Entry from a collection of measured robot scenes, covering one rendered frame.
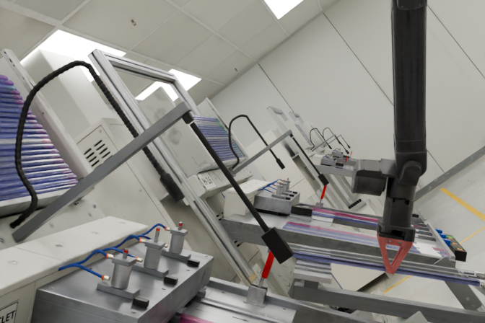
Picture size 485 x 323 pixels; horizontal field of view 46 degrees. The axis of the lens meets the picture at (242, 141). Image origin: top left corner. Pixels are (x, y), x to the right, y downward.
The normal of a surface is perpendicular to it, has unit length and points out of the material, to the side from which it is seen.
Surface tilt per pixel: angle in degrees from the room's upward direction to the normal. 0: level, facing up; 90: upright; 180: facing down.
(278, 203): 90
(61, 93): 90
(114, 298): 48
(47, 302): 90
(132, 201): 90
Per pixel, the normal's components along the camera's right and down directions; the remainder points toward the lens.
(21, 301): 0.96, 0.21
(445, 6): -0.21, 0.01
